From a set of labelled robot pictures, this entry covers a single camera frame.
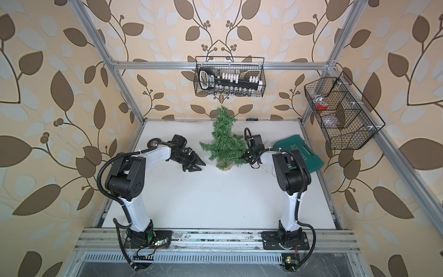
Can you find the black tape roll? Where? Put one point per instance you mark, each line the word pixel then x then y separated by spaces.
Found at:
pixel 154 142

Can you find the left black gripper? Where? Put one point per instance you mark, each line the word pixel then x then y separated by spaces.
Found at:
pixel 194 157

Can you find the right black wire basket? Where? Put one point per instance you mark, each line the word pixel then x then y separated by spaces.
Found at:
pixel 350 120

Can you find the black wire basket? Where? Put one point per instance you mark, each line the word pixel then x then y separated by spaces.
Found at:
pixel 350 120
pixel 248 65

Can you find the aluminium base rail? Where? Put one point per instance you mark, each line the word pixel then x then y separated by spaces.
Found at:
pixel 224 240

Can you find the small green christmas tree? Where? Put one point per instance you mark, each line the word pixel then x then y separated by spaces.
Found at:
pixel 227 149

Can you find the green plastic tool case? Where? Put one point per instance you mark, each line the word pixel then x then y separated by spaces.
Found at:
pixel 296 142

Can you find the black tool in basket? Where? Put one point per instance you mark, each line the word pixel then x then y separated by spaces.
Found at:
pixel 209 79

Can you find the red item in basket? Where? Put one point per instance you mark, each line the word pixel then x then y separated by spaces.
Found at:
pixel 320 103

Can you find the back black wire basket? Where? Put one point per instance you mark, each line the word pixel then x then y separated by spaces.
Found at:
pixel 248 65

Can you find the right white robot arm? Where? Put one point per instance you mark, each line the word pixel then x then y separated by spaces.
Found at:
pixel 293 178

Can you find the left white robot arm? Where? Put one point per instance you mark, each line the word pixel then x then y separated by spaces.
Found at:
pixel 122 180

